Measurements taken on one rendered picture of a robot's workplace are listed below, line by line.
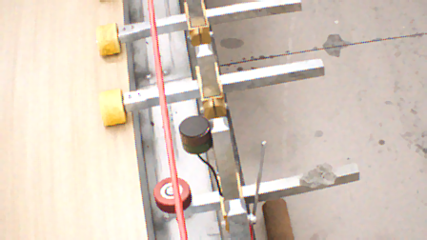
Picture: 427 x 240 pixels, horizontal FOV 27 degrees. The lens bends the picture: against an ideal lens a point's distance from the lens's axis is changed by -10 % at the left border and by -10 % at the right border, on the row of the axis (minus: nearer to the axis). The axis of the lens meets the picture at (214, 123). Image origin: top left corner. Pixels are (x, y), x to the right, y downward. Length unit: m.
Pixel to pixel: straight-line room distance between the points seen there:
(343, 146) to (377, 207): 0.31
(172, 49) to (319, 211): 0.75
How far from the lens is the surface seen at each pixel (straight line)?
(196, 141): 1.89
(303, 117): 3.45
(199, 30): 2.35
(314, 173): 2.12
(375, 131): 3.40
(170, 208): 2.07
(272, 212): 3.08
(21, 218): 2.14
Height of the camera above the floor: 2.48
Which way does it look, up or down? 46 degrees down
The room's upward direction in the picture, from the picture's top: 10 degrees counter-clockwise
